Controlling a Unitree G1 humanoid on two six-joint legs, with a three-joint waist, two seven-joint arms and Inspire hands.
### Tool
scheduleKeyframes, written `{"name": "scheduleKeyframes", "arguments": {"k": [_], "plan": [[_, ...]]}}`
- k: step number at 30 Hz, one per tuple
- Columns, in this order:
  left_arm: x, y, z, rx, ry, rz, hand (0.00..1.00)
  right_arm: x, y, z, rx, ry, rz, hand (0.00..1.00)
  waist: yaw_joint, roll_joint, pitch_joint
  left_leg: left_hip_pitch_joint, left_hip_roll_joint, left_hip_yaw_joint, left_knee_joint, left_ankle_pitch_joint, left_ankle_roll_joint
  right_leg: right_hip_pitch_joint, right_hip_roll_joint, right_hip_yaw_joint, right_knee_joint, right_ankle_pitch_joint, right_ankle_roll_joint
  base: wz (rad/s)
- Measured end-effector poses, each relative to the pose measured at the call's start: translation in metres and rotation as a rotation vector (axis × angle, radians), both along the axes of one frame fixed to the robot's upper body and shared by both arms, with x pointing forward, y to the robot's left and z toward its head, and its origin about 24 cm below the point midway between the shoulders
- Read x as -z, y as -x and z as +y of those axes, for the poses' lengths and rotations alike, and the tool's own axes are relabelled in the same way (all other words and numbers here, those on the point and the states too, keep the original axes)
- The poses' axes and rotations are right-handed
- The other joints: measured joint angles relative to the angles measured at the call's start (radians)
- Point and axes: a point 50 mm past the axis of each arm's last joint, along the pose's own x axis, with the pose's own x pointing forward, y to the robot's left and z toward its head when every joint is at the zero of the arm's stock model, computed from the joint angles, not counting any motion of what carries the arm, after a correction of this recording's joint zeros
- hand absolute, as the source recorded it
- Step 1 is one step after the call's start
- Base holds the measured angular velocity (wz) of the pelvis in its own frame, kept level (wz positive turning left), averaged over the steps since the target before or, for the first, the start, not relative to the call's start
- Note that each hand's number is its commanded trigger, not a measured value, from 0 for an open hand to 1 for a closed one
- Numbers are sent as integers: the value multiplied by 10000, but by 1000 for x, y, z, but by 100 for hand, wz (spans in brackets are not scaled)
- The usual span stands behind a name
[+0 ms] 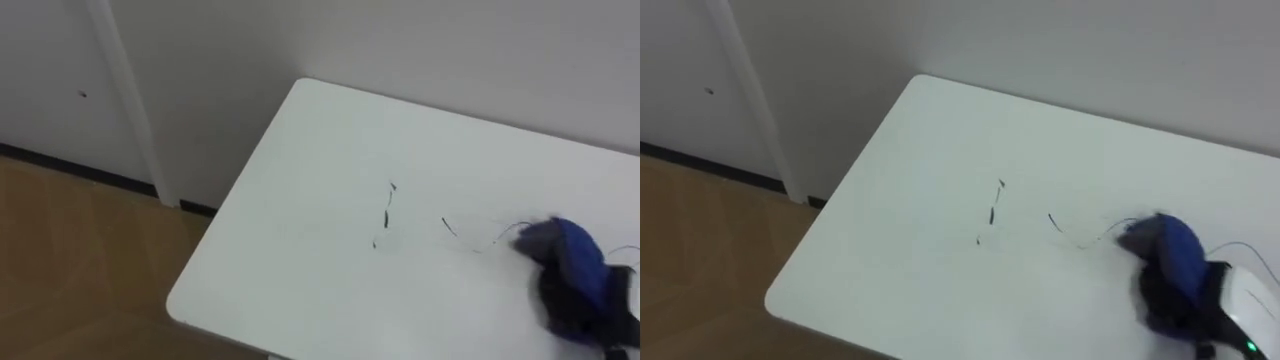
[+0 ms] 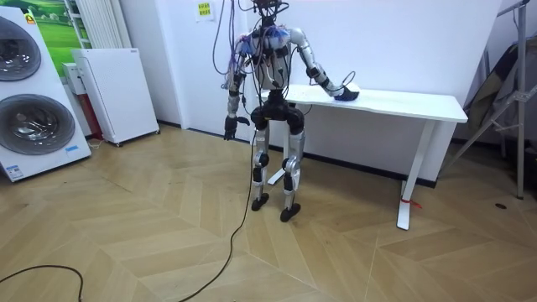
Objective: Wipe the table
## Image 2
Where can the green landscape wall poster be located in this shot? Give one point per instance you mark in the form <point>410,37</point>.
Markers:
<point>58,33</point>

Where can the robot body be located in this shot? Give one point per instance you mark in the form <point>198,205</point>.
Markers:
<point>273,63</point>

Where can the robot legs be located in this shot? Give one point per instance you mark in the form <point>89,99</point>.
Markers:
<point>296,144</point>

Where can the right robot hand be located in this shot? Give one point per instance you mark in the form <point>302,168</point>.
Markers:
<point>347,95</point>

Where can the red tape strip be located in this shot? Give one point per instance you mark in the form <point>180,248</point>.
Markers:
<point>410,203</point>

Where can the yellow wall notice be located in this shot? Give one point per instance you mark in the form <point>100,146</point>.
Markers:
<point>204,11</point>

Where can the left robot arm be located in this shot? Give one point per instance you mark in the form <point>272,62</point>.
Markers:
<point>233,102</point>

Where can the small white box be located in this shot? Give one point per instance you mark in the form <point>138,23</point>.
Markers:
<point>72,77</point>

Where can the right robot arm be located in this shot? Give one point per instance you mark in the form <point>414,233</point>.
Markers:
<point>308,52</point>

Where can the white perforated cabinet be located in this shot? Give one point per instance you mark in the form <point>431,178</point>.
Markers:
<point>117,96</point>

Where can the white washing machine tower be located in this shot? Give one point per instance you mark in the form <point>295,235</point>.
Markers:
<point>42,84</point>

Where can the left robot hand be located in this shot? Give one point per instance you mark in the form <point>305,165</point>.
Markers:
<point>230,126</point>

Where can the white desk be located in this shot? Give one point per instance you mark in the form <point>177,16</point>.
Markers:
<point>398,102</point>

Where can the grey metal stand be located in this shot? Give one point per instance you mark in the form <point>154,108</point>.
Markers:
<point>520,126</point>

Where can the white wall radiator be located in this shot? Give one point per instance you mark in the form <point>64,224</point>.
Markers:
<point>100,21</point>

